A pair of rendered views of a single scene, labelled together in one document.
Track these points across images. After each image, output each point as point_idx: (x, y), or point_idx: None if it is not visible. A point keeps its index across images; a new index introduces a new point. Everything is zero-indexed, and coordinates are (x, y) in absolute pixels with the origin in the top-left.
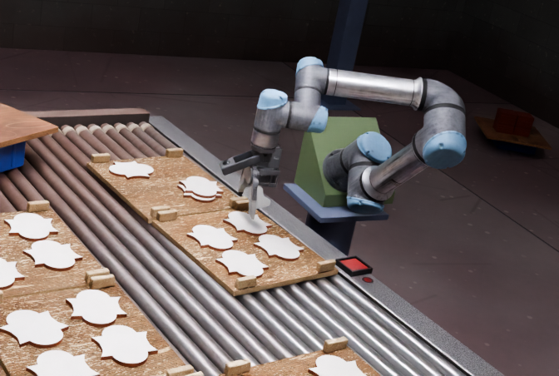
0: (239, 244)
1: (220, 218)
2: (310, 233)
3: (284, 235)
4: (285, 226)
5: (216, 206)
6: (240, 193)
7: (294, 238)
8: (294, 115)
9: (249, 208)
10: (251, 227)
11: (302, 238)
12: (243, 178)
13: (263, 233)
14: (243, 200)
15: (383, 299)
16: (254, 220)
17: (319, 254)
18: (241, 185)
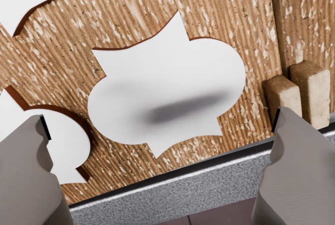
0: (5, 38)
1: (211, 4)
2: (171, 210)
3: (119, 174)
4: (199, 176)
5: (309, 12)
6: (274, 118)
7: (106, 188)
8: None
9: (27, 128)
10: (126, 103)
11: (146, 195)
12: (302, 206)
13: (98, 129)
14: (307, 114)
15: None
16: (176, 119)
17: (77, 209)
18: (281, 146)
